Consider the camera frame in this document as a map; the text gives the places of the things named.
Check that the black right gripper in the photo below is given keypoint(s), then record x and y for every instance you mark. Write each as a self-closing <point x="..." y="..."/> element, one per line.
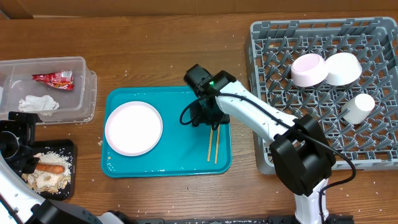
<point x="198" y="118"/>

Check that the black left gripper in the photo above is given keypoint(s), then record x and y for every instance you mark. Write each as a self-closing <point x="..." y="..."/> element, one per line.
<point x="23" y="123"/>

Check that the wooden chopstick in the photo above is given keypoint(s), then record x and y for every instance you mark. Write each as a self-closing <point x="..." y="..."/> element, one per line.
<point x="217" y="145"/>
<point x="210" y="145"/>

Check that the white tissue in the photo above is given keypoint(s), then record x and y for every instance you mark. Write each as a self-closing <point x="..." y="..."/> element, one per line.
<point x="37" y="103"/>

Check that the orange carrot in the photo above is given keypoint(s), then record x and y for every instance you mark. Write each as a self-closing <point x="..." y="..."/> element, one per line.
<point x="51" y="168"/>

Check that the peanut shells and rice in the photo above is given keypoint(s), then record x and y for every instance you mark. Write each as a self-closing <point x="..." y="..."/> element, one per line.
<point x="40" y="181"/>

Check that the red snack wrapper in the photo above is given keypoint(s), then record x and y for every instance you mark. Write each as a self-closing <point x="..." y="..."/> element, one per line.
<point x="62" y="80"/>

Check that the large pink plate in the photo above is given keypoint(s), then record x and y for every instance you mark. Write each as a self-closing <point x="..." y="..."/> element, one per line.
<point x="133" y="128"/>

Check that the small white plate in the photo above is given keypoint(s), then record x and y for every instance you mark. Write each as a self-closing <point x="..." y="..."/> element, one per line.
<point x="309" y="70"/>

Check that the light green bowl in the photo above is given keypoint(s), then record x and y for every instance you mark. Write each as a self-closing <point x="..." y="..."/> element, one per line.
<point x="344" y="68"/>

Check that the white plastic cup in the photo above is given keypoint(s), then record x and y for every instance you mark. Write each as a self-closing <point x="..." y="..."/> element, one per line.
<point x="358" y="108"/>

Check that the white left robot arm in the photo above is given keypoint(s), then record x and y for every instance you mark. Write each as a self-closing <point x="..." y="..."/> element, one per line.
<point x="22" y="203"/>

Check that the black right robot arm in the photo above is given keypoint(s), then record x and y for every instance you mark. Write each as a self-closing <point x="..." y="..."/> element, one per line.
<point x="303" y="159"/>

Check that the black food waste tray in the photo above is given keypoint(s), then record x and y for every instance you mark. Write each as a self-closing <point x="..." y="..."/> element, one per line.
<point x="63" y="147"/>

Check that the clear plastic waste bin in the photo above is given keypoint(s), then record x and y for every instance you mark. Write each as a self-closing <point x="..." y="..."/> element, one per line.
<point x="75" y="106"/>

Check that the teal plastic tray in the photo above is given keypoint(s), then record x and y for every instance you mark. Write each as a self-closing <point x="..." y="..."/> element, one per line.
<point x="182" y="150"/>

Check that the grey plastic dish rack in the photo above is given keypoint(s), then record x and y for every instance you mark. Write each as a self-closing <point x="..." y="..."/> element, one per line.
<point x="272" y="47"/>

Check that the black rail at table edge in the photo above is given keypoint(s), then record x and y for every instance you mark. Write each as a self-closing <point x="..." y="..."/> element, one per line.
<point x="202" y="221"/>

